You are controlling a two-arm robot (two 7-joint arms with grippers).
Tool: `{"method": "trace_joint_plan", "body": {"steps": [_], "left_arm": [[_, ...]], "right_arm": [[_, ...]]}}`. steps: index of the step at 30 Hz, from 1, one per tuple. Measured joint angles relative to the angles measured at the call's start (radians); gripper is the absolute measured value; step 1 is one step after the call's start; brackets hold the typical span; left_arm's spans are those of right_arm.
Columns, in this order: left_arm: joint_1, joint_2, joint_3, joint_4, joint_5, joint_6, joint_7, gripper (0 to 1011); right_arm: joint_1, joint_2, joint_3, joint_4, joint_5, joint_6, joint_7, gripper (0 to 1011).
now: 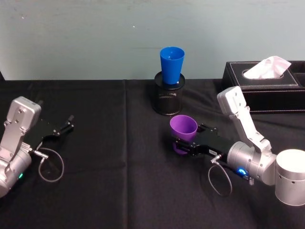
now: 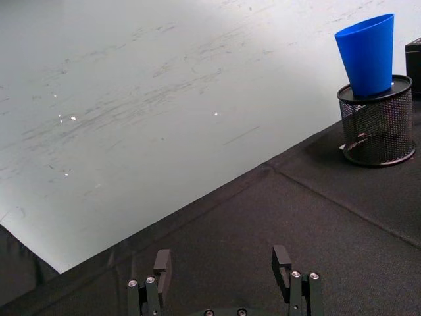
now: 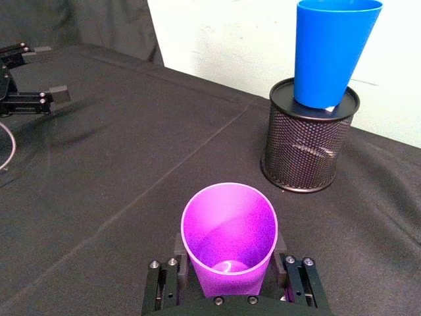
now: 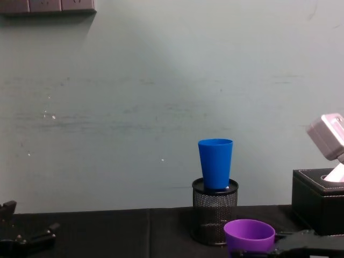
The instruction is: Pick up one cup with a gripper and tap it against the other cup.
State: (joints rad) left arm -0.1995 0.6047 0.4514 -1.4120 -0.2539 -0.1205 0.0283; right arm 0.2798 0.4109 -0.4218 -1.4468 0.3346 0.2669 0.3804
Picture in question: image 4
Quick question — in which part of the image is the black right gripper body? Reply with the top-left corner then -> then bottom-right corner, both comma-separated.
281,235 -> 344,258

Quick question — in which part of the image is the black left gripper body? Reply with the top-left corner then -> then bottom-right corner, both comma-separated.
0,238 -> 55,258

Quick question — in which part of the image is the purple plastic cup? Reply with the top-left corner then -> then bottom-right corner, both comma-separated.
223,219 -> 276,258

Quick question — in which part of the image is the black leather tissue box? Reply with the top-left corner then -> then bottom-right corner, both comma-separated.
291,168 -> 344,237

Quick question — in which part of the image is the black mesh pen holder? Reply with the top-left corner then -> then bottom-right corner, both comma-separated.
191,177 -> 240,247

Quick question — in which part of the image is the white tissue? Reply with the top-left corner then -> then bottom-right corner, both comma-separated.
321,163 -> 344,184

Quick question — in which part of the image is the black table cloth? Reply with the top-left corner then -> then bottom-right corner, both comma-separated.
0,205 -> 344,258

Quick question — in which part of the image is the blue plastic cup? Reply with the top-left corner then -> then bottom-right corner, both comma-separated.
198,138 -> 234,191

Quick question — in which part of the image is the grey wall socket panel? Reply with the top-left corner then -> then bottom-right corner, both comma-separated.
0,0 -> 97,17

